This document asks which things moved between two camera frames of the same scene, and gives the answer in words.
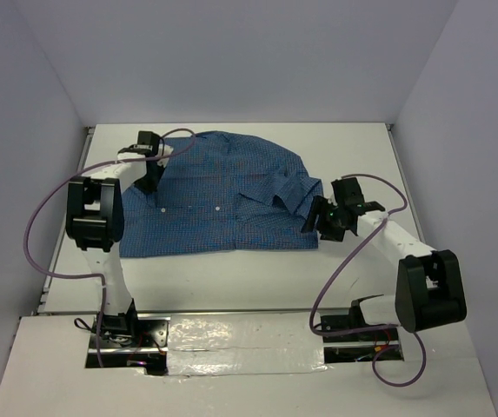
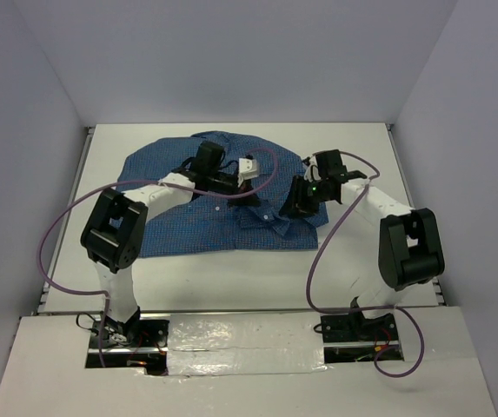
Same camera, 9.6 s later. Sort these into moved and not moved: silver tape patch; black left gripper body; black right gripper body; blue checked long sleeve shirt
Moved: black left gripper body; black right gripper body
Not moved: blue checked long sleeve shirt; silver tape patch
